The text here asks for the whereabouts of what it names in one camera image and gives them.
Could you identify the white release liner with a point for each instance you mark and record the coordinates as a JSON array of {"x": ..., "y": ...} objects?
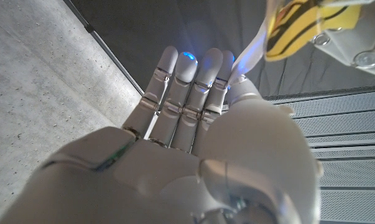
[{"x": 249, "y": 56}]

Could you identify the black backdrop stand pole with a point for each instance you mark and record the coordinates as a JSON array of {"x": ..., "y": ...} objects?
[{"x": 103, "y": 43}]

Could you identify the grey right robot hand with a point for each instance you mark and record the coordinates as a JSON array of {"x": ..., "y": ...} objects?
[{"x": 174, "y": 174}]

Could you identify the yellow new driver bumper sticker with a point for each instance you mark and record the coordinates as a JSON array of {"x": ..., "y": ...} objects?
[{"x": 299, "y": 28}]

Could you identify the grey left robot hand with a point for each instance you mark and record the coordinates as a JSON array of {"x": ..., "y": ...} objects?
[{"x": 361, "y": 40}]

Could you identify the black backdrop curtain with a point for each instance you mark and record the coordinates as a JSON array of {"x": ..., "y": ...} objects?
[{"x": 143, "y": 31}]

